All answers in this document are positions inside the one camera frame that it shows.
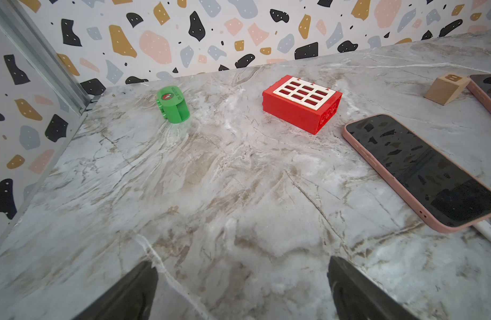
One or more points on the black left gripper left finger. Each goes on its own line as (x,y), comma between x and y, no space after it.
(130,298)

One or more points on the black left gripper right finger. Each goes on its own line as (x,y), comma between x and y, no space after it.
(357,297)

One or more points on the pink case phone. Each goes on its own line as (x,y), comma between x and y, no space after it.
(480,86)
(444,195)

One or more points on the green round toy piece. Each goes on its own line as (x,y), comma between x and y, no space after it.
(172,104)

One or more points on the red toy block with grid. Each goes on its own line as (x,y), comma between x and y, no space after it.
(301,103)

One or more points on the wooden letter block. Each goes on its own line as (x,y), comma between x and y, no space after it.
(447,88)

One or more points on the aluminium corner frame post left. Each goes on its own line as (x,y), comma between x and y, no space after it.
(26,36)

